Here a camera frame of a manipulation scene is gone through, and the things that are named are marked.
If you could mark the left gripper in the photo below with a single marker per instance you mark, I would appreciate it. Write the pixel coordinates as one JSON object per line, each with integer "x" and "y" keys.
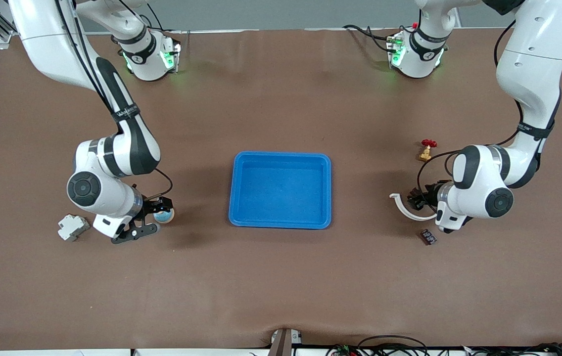
{"x": 428, "y": 195}

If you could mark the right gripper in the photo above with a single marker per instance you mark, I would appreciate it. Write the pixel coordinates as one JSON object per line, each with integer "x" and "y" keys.
{"x": 152, "y": 206}

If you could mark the blue dome call bell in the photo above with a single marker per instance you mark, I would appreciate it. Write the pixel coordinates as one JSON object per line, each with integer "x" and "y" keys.
{"x": 164, "y": 217}

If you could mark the dark terminal block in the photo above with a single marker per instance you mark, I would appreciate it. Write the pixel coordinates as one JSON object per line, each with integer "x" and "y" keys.
{"x": 428, "y": 237}

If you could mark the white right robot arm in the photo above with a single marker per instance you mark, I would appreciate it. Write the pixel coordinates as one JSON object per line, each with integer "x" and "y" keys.
{"x": 48, "y": 44}

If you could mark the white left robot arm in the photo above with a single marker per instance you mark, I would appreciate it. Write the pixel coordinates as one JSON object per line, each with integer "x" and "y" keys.
{"x": 533, "y": 74}

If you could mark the blue plastic tray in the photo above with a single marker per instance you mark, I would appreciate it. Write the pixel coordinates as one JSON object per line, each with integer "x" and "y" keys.
{"x": 281, "y": 190}

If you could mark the white curved pipe clamp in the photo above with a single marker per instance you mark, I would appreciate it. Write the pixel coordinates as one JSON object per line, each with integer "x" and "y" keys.
{"x": 400, "y": 210}

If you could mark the white circuit breaker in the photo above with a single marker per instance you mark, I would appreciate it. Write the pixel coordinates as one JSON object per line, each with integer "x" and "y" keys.
{"x": 73, "y": 227}

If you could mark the table cover sheet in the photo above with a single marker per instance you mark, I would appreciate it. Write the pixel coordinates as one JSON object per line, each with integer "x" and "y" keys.
{"x": 281, "y": 287}

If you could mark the grey table edge clamp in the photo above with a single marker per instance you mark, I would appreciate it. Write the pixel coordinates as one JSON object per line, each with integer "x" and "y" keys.
{"x": 283, "y": 343}

